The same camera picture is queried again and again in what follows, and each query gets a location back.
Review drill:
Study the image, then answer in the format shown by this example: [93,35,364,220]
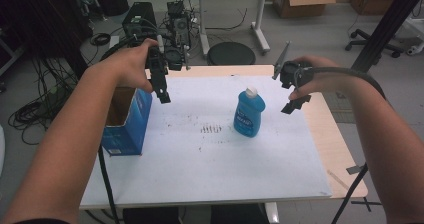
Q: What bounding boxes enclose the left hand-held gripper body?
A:
[145,45,186,82]

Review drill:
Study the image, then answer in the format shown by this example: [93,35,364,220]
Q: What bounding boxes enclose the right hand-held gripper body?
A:
[272,41,314,89]

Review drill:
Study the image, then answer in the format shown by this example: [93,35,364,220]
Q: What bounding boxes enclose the blue bottle with white cap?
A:
[233,86,267,138]

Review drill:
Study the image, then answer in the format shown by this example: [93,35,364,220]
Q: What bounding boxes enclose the blue cardboard box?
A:
[101,87,153,157]

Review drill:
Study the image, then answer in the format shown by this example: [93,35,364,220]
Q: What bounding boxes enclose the person's left hand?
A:
[96,38,160,93]

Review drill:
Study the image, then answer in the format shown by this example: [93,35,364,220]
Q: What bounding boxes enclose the person's right hand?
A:
[288,55,351,101]

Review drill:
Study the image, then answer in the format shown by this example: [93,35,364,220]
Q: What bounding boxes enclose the black computer tower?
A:
[121,1,158,40]

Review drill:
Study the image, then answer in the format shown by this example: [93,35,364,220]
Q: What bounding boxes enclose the black round stool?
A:
[207,41,257,67]

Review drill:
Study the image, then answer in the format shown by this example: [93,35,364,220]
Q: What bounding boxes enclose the open brown cardboard box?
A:
[268,0,337,19]

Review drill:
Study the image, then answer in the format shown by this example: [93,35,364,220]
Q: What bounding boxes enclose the black office chair base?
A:
[344,28,405,59]

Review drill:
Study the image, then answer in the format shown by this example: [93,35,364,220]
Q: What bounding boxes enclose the black metal stand beam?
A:
[351,0,424,73]

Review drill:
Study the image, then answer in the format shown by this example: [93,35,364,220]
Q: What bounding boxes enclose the white table leg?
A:
[264,201,280,224]

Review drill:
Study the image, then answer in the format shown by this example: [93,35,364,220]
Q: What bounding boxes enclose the black tape cross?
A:
[350,197,383,213]

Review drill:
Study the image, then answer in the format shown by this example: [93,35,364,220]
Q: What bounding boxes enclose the black curtain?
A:
[0,0,96,80]

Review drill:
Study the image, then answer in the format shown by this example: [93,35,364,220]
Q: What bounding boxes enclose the white machine part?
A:
[403,16,424,57]

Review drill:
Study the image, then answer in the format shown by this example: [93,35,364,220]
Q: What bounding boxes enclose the open-frame computer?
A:
[165,0,194,49]

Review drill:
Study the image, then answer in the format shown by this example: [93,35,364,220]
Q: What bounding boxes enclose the grey sleeved gripper cable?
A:
[299,66,388,100]

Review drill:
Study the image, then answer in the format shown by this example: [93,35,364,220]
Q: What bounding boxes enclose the coiled black cable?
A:
[89,32,112,47]

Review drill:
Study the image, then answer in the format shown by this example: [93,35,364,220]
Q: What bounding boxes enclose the bundle of black floor cables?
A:
[7,55,86,146]

